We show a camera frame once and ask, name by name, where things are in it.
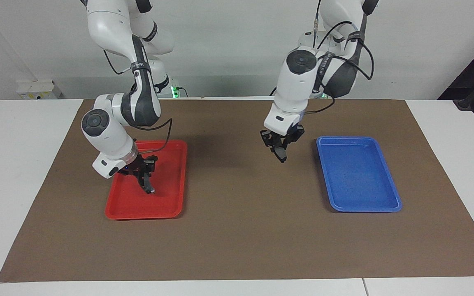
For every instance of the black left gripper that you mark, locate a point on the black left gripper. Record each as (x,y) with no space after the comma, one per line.
(282,135)

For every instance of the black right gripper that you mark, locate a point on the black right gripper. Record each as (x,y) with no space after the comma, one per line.
(140,165)

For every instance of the short black brake pad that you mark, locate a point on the short black brake pad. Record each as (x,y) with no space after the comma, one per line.
(280,155)

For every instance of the long curved black brake pad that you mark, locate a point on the long curved black brake pad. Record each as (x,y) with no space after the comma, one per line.
(151,190)

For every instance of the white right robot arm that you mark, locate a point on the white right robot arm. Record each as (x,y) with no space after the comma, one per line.
(105,131)

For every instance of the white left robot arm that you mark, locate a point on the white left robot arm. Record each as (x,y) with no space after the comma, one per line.
(298,82)

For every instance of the red plastic tray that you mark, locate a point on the red plastic tray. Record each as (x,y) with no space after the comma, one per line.
(171,193)

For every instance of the blue plastic tray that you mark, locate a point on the blue plastic tray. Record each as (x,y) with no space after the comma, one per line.
(358,172)

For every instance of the brown table mat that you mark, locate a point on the brown table mat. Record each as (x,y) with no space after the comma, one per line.
(245,238)

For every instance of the white wall socket box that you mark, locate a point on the white wall socket box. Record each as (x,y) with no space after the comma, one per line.
(39,90)

